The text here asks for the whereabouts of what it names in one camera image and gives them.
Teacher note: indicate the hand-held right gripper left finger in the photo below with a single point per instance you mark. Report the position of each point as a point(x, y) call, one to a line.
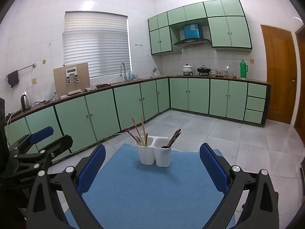
point(93, 169)

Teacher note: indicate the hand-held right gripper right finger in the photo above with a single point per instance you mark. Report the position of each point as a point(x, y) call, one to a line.
point(213, 169)

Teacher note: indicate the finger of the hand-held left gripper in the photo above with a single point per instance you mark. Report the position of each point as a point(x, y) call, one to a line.
point(43, 133)
point(62, 143)

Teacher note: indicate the dark chopstick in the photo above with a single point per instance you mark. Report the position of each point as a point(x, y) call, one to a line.
point(173, 137)
point(178, 132)

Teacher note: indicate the red patterned chopstick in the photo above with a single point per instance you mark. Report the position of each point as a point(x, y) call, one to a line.
point(135, 127)
point(129, 134)

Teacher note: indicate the white utensil holder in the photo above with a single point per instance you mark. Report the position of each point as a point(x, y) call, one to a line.
point(163, 157)

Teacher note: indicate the silver spoon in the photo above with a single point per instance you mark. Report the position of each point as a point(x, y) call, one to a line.
point(137, 138)

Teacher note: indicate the steel electric kettle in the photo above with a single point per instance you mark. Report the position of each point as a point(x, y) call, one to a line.
point(25, 102)

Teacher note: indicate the clear plastic pitcher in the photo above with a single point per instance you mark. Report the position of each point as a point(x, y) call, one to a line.
point(31, 95)

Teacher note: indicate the white power strip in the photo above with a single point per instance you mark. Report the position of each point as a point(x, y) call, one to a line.
point(74, 91)

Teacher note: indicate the blue mat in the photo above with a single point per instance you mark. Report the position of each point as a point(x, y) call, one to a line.
point(143, 190)

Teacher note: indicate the dark towel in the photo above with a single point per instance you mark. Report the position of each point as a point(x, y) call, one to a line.
point(13, 78)

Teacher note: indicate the metal towel bar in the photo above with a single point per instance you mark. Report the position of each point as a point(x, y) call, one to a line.
point(27, 67)

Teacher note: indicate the white clip device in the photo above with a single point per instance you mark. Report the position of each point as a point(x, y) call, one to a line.
point(71, 71)

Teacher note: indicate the brown wooden board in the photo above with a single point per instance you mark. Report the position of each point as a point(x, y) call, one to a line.
point(82, 76)

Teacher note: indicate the dark cloth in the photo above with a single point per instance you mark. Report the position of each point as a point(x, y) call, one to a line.
point(102, 85)

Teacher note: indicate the green base cabinets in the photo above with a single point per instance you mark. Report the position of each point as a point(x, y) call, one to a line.
point(128, 105)

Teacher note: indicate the row of glass jars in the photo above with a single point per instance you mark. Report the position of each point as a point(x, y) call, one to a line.
point(224, 72)

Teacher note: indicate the chrome kitchen faucet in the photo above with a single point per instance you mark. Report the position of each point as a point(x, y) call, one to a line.
point(123, 66)

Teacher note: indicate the black wok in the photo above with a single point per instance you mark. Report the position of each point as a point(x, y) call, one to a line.
point(203, 70)

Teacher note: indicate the white window blind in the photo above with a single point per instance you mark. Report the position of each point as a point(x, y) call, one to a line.
point(95, 45)

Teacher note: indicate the white lidded pot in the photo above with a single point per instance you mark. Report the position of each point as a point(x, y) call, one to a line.
point(187, 69)

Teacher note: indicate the green thermos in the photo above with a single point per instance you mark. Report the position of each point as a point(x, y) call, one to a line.
point(243, 70)

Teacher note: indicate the brown wooden door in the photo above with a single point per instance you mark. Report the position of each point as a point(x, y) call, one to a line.
point(278, 76)

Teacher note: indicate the small chrome tap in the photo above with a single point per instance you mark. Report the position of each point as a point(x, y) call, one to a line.
point(154, 71)

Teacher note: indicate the range hood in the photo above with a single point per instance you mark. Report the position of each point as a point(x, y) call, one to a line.
point(190, 43)

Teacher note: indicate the green wall cabinets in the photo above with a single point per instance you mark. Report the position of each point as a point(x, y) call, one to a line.
point(228, 31)

